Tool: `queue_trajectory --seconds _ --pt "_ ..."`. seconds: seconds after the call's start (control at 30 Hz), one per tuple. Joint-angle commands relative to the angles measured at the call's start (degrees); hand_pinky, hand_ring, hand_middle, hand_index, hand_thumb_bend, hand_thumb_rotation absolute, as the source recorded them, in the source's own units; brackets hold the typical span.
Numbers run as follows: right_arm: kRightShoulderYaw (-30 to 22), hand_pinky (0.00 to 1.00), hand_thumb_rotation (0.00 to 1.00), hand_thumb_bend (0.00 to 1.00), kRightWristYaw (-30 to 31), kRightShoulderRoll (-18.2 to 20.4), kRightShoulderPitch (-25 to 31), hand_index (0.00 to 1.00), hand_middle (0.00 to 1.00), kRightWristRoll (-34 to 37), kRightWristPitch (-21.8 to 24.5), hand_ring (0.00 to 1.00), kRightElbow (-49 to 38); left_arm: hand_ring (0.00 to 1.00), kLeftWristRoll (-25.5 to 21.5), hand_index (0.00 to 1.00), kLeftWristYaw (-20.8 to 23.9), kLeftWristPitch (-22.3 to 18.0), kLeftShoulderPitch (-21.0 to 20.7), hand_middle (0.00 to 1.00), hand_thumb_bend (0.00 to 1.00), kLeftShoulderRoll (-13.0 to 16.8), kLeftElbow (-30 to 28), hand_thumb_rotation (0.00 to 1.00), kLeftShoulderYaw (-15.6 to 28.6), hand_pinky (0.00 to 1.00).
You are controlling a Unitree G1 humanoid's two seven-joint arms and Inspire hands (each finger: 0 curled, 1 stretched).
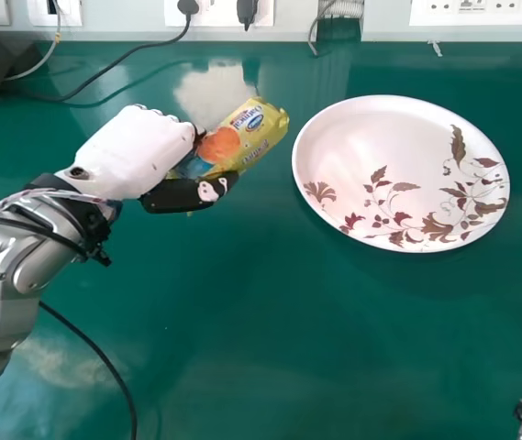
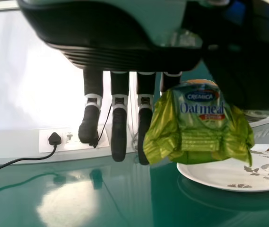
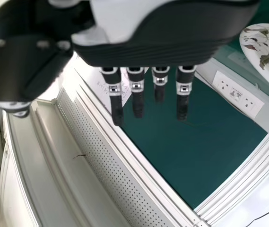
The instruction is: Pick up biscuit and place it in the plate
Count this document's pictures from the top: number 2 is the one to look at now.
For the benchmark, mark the yellow-green biscuit packet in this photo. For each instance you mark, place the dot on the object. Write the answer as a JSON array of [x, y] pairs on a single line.
[[195, 123]]

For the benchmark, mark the white socket strip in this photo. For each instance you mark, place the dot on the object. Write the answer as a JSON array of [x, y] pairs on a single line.
[[44, 146]]

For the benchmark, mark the plate with brown leaf pattern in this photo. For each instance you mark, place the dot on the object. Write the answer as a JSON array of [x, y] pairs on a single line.
[[219, 175]]

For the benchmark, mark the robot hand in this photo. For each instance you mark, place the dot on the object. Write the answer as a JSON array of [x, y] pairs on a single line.
[[124, 35]]

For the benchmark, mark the black power plug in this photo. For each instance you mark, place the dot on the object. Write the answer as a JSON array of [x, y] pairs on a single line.
[[54, 139]]

